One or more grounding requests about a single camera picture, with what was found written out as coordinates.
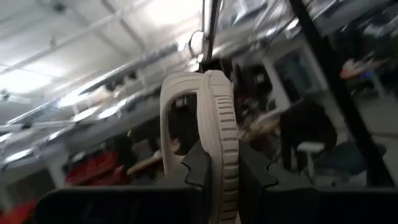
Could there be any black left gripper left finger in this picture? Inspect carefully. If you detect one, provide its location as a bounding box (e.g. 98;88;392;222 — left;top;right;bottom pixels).
158;140;213;218

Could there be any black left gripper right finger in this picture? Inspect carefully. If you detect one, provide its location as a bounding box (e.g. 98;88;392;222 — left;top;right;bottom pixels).
238;142;318;224

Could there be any light grey rubber slide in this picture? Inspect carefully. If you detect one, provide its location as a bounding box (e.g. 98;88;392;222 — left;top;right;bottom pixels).
159;70;240;224

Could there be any white stool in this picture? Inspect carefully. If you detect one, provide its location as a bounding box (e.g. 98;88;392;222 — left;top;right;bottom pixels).
297;141;326;181

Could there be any red storage bin rack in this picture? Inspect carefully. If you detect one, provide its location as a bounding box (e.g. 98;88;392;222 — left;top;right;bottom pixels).
65;151;125;187

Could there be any black metal frame post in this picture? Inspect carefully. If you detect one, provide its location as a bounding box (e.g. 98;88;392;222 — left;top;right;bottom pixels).
289;0;396;187
201;0;222;72

